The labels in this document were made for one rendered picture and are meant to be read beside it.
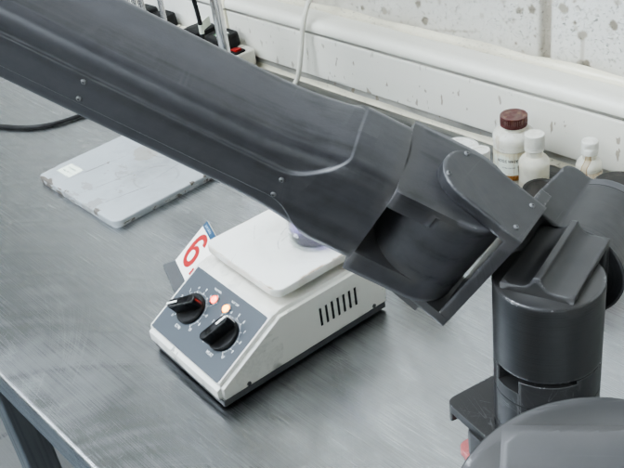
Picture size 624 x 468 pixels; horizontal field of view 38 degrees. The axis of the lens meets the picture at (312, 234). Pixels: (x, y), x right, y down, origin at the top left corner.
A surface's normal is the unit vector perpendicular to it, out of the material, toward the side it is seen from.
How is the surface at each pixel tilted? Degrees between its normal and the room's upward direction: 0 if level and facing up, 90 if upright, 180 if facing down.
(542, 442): 11
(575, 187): 34
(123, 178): 0
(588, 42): 90
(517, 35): 90
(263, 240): 0
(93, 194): 0
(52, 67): 99
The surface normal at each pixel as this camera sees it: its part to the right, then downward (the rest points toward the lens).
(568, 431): -0.26, -0.72
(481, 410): -0.12, -0.84
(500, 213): 0.37, -0.59
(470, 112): -0.73, 0.45
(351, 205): -0.24, 0.69
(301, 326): 0.62, 0.37
